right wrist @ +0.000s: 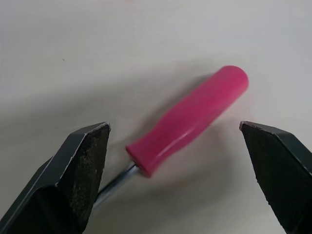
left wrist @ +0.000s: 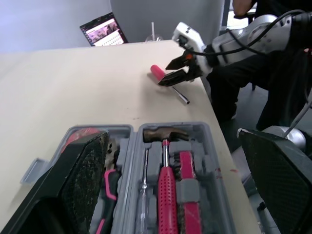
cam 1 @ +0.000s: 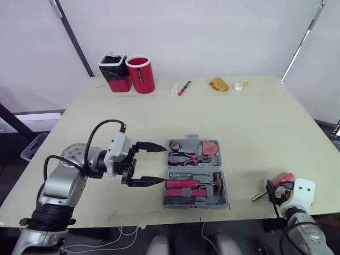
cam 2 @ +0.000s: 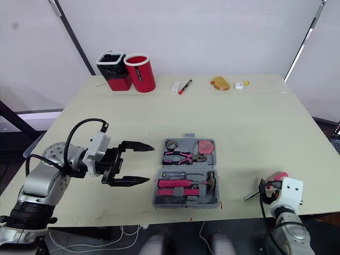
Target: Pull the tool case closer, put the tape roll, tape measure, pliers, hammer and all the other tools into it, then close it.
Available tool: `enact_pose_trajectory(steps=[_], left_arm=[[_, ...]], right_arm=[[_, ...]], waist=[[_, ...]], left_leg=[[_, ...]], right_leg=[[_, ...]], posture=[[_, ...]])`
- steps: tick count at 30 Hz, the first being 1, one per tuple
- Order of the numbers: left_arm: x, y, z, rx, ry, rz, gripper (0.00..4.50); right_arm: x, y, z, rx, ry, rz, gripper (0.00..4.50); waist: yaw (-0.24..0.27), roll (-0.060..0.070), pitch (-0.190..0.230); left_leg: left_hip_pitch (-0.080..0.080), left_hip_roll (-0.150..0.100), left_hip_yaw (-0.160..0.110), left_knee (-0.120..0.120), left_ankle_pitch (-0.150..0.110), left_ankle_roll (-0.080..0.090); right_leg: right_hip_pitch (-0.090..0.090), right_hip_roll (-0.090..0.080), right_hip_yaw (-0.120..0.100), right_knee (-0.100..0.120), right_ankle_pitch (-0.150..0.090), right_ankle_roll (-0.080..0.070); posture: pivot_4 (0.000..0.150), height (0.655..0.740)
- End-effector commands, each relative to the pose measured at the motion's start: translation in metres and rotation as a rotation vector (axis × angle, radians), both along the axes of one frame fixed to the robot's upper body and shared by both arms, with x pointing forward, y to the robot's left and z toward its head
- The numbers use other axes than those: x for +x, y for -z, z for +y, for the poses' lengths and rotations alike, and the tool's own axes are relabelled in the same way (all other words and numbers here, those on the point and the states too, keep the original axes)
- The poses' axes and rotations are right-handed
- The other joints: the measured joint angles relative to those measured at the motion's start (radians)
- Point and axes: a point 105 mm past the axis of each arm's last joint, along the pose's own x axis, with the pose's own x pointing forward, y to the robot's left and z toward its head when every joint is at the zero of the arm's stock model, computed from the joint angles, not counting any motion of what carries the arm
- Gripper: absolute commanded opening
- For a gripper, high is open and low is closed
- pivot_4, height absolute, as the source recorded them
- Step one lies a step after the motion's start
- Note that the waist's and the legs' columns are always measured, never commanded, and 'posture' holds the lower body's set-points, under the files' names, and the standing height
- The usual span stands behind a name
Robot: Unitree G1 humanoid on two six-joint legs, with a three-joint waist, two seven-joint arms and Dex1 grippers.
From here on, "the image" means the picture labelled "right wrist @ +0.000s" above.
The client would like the pink handled screwdriver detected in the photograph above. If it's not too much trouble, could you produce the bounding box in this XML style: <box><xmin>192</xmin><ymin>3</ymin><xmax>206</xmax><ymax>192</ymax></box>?
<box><xmin>94</xmin><ymin>65</ymin><xmax>250</xmax><ymax>210</ymax></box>

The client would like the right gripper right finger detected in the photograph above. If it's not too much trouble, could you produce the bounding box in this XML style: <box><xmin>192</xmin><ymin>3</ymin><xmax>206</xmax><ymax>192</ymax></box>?
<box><xmin>239</xmin><ymin>120</ymin><xmax>312</xmax><ymax>234</ymax></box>

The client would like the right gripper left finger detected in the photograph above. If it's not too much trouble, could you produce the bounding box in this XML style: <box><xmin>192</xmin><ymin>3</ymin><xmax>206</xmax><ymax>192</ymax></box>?
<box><xmin>0</xmin><ymin>121</ymin><xmax>112</xmax><ymax>234</ymax></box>

